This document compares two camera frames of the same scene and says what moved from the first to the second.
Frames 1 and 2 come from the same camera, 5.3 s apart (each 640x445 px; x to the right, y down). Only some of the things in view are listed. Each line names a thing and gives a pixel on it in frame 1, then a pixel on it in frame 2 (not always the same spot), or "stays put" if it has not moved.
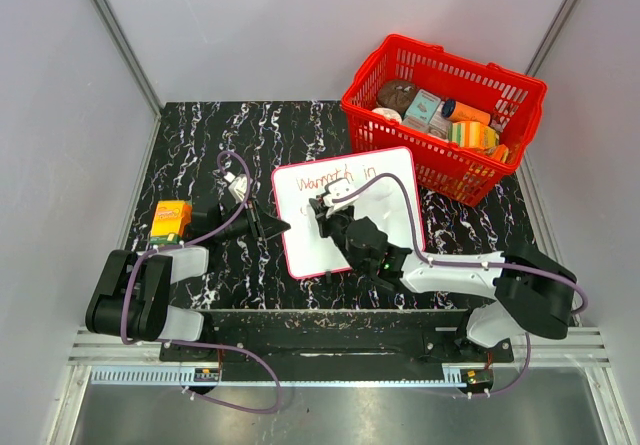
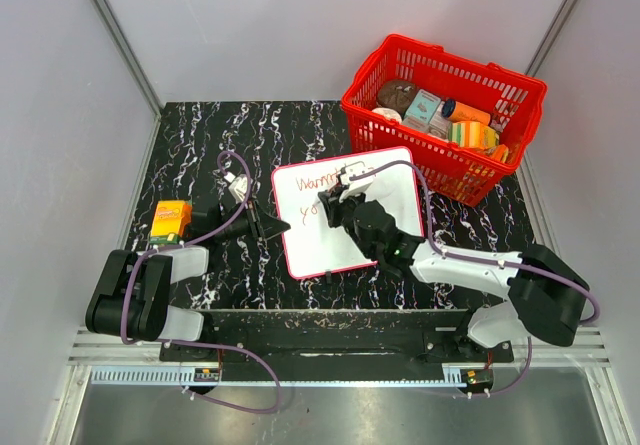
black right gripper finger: (320, 212) -> (332, 208)
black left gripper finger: (269, 225) stays put
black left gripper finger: (268, 233) stays put
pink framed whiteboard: (305, 248) stays put
